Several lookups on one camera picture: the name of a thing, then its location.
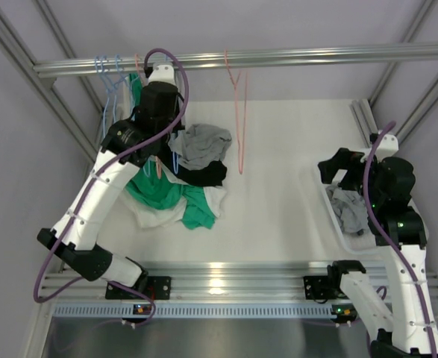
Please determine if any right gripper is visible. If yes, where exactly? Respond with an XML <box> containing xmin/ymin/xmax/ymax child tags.
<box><xmin>317</xmin><ymin>148</ymin><xmax>386</xmax><ymax>207</ymax></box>

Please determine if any grey tank top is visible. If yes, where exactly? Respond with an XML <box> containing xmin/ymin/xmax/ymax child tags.
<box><xmin>168</xmin><ymin>124</ymin><xmax>232</xmax><ymax>171</ymax></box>
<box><xmin>325</xmin><ymin>185</ymin><xmax>369</xmax><ymax>236</ymax></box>

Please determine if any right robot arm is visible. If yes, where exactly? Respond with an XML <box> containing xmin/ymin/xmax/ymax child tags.
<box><xmin>317</xmin><ymin>148</ymin><xmax>438</xmax><ymax>357</ymax></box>

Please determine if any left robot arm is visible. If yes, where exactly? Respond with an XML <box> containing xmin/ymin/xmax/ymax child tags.
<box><xmin>37</xmin><ymin>80</ymin><xmax>186</xmax><ymax>298</ymax></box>

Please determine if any black tank top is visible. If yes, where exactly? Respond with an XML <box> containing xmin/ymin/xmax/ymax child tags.
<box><xmin>169</xmin><ymin>111</ymin><xmax>228</xmax><ymax>187</ymax></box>

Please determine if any green tank top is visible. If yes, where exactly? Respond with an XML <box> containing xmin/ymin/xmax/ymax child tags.
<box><xmin>123</xmin><ymin>72</ymin><xmax>217</xmax><ymax>230</ymax></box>

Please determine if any white tank top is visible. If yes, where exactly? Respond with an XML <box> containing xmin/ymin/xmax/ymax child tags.
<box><xmin>117</xmin><ymin>89</ymin><xmax>228</xmax><ymax>229</ymax></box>

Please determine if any white plastic basket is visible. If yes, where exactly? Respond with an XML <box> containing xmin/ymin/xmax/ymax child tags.
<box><xmin>317</xmin><ymin>157</ymin><xmax>427</xmax><ymax>255</ymax></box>

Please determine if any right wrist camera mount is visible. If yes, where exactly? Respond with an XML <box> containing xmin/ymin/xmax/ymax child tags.
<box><xmin>375</xmin><ymin>133</ymin><xmax>398</xmax><ymax>161</ymax></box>

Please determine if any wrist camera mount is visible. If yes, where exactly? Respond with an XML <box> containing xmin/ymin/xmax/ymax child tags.
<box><xmin>147</xmin><ymin>63</ymin><xmax>178</xmax><ymax>87</ymax></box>
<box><xmin>375</xmin><ymin>133</ymin><xmax>398</xmax><ymax>161</ymax></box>

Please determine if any right frame strut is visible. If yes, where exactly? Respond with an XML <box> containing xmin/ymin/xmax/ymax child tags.
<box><xmin>350</xmin><ymin>1</ymin><xmax>438</xmax><ymax>146</ymax></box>

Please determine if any frame strut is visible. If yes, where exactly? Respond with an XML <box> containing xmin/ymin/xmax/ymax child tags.
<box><xmin>350</xmin><ymin>1</ymin><xmax>438</xmax><ymax>146</ymax></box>
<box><xmin>0</xmin><ymin>0</ymin><xmax>106</xmax><ymax>165</ymax></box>

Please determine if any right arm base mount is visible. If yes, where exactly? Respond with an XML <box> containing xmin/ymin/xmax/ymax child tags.
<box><xmin>303</xmin><ymin>275</ymin><xmax>336</xmax><ymax>303</ymax></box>

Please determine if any aluminium hanging rail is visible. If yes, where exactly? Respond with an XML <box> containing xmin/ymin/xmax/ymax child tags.
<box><xmin>33</xmin><ymin>42</ymin><xmax>438</xmax><ymax>78</ymax></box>

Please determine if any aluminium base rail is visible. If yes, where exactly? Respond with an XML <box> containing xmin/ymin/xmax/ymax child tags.
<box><xmin>40</xmin><ymin>261</ymin><xmax>438</xmax><ymax>303</ymax></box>

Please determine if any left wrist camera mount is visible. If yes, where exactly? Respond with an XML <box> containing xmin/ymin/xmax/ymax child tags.
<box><xmin>147</xmin><ymin>63</ymin><xmax>178</xmax><ymax>87</ymax></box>

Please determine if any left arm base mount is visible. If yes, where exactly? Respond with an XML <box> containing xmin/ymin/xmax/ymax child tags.
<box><xmin>105</xmin><ymin>276</ymin><xmax>172</xmax><ymax>301</ymax></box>

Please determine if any white slotted cable duct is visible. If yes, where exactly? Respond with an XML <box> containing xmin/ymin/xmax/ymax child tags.
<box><xmin>53</xmin><ymin>303</ymin><xmax>351</xmax><ymax>319</ymax></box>

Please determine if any left frame strut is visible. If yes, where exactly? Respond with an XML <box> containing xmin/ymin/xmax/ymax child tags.
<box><xmin>0</xmin><ymin>0</ymin><xmax>106</xmax><ymax>165</ymax></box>

